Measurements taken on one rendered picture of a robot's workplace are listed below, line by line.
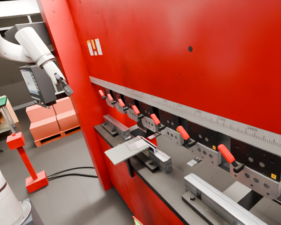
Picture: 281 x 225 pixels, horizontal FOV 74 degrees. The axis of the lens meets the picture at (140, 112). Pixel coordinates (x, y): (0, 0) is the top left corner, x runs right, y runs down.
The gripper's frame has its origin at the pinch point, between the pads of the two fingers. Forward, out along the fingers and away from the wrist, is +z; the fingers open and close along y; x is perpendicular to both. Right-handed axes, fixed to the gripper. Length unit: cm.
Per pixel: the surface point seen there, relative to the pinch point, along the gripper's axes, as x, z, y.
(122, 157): 1, 51, -18
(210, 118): 33, 35, 43
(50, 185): -99, 83, -182
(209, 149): 28, 47, 39
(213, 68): 39, 20, 49
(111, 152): -2, 47, -28
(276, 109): 37, 33, 64
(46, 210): -105, 92, -141
